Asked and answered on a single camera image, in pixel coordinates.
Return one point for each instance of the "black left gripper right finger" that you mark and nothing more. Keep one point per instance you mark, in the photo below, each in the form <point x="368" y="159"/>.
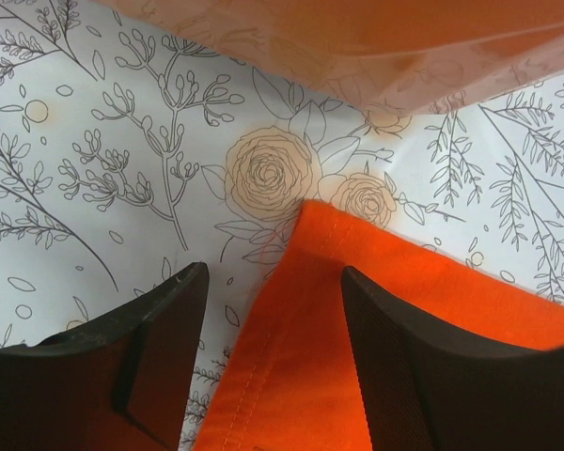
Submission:
<point x="429" y="385"/>

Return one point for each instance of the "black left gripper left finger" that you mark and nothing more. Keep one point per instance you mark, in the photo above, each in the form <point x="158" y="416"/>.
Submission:
<point x="118" y="382"/>

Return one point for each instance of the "orange t shirt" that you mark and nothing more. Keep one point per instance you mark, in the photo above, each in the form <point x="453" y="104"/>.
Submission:
<point x="291" y="382"/>

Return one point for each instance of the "floral patterned table mat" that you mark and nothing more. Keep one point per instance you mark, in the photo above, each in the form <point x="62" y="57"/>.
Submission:
<point x="128" y="153"/>

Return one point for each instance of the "orange plastic bin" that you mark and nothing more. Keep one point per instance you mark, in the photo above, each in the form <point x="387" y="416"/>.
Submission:
<point x="401" y="57"/>

